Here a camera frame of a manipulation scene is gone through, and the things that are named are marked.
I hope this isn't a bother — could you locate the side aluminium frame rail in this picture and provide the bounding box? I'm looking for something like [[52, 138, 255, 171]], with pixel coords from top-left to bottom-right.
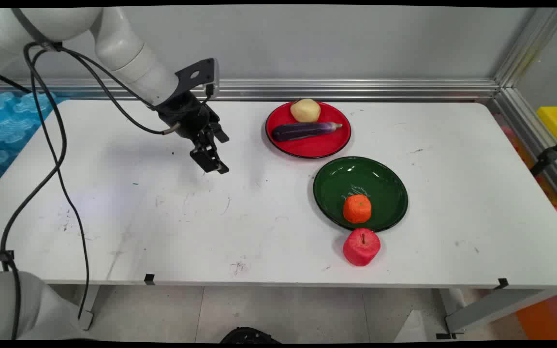
[[487, 87, 557, 216]]

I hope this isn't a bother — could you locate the orange fruit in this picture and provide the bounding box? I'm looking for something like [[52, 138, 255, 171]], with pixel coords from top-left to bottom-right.
[[343, 194, 372, 224]]

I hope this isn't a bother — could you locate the black round object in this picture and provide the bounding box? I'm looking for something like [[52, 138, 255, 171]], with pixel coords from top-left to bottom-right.
[[220, 327, 282, 344]]

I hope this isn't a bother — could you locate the black cable strap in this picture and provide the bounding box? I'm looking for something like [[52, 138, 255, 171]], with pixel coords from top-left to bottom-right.
[[11, 7, 63, 52]]

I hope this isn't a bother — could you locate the orange box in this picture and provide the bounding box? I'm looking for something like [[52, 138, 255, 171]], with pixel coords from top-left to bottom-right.
[[515, 290, 557, 340]]

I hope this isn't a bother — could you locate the short black cable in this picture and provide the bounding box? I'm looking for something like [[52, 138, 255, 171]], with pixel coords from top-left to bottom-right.
[[31, 44, 182, 136]]

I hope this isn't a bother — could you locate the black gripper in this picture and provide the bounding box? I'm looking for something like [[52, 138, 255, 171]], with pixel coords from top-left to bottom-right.
[[155, 89, 230, 175]]

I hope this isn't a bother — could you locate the yellow potato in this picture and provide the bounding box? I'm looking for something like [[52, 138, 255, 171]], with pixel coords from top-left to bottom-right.
[[290, 98, 322, 123]]

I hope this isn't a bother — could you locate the purple eggplant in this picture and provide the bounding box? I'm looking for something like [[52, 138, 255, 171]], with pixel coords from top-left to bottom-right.
[[272, 122, 343, 143]]

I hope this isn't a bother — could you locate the upright aluminium frame post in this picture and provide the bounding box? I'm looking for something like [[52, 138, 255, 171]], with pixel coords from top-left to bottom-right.
[[494, 7, 557, 88]]

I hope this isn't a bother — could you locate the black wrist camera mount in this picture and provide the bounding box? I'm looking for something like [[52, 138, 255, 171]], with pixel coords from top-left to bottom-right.
[[175, 58, 220, 100]]

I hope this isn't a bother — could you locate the blue foam mat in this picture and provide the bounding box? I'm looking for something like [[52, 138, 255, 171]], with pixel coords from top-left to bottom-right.
[[0, 91, 69, 192]]

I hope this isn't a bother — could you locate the grey table leg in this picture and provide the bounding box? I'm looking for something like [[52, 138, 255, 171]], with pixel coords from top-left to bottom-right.
[[77, 285, 101, 331], [436, 289, 557, 340]]

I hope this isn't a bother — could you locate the red plate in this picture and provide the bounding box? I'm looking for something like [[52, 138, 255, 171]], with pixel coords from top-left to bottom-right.
[[265, 101, 352, 159]]

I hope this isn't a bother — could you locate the red apple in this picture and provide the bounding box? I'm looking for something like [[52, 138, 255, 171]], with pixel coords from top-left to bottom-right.
[[343, 228, 381, 267]]

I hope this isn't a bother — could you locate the horizontal aluminium frame rail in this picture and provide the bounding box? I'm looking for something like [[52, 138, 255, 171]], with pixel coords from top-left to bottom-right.
[[0, 78, 501, 102]]

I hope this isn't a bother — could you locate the long black cable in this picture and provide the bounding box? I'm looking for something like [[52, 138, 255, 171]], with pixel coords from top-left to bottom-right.
[[0, 43, 91, 340]]

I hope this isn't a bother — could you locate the green plate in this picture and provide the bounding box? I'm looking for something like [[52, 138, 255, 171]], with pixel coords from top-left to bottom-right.
[[313, 156, 409, 233]]

